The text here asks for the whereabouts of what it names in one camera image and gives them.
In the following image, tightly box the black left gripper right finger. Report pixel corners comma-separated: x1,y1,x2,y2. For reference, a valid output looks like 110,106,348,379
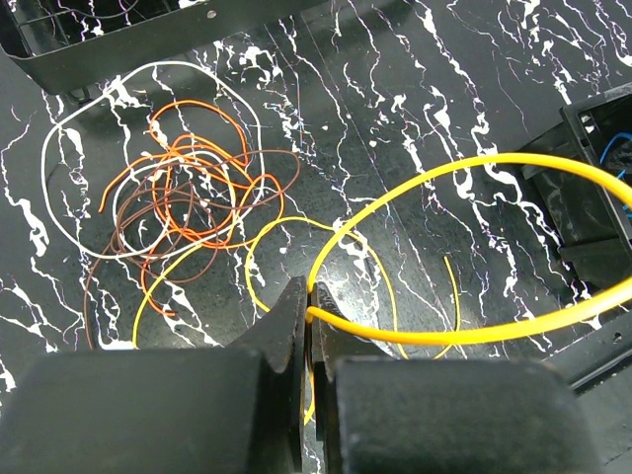
309,281,603,474

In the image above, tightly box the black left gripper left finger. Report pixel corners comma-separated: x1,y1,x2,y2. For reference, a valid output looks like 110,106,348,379
1,277,308,473

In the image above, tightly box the brown cable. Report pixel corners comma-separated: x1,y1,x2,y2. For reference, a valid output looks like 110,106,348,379
83,149,301,351

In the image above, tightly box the blue cable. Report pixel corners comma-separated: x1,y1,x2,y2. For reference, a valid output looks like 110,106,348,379
599,131,632,221

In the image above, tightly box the black bin left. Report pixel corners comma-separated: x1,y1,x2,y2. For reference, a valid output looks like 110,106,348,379
521,84,631,392

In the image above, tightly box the orange cable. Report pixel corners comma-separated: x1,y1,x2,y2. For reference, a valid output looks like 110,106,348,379
98,100,286,317

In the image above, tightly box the black wire tray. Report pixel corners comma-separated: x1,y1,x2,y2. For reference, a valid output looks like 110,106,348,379
1,1,321,95

